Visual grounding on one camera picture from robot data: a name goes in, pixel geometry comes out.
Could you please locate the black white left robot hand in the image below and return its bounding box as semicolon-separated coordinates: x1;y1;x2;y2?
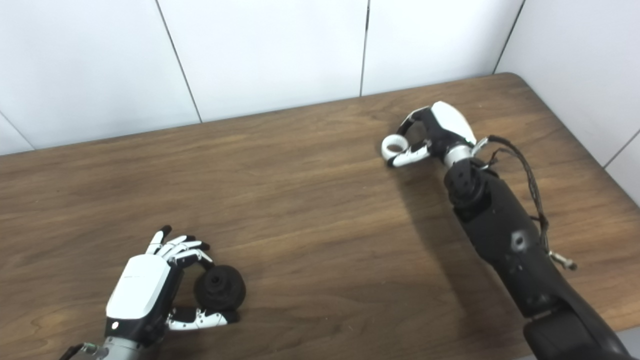
104;225;240;346

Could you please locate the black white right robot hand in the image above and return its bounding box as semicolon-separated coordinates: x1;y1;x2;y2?
381;101;478;168

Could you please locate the white plastic ring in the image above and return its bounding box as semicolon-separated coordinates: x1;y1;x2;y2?
381;135;411;162

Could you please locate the round black plastic part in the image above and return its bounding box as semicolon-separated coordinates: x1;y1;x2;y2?
194;265;247;312

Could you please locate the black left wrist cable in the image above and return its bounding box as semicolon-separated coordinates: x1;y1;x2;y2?
59;342;108;360

